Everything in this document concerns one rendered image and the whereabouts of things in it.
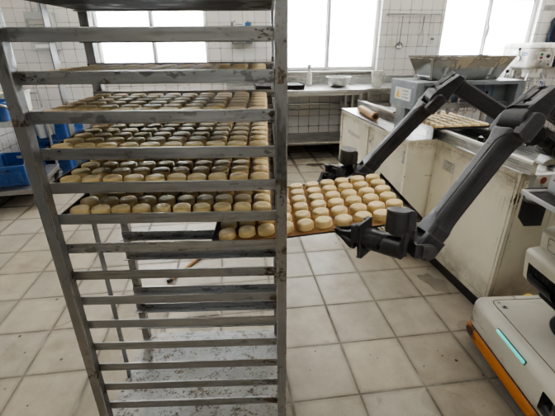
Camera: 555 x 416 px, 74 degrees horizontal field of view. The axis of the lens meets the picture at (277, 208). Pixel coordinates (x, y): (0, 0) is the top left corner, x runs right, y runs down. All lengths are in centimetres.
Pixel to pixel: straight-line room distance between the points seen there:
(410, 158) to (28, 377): 235
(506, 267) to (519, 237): 18
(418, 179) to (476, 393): 128
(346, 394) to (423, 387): 35
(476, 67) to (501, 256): 115
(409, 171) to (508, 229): 72
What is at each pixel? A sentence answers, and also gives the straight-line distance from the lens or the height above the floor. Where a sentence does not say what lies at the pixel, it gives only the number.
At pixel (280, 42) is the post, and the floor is 139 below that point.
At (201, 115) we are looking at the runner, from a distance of 93.
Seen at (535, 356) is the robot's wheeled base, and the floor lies 28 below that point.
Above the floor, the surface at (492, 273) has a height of 29.
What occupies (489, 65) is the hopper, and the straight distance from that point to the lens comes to 270.
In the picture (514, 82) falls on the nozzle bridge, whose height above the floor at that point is 116.
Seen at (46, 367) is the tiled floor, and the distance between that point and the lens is 218.
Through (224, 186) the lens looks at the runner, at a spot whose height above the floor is 105.
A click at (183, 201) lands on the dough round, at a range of 111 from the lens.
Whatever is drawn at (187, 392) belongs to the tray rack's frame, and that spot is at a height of 15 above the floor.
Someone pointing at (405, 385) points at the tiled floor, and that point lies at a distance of 189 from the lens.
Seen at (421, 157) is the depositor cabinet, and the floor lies 73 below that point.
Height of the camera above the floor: 139
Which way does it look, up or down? 24 degrees down
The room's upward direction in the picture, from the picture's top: straight up
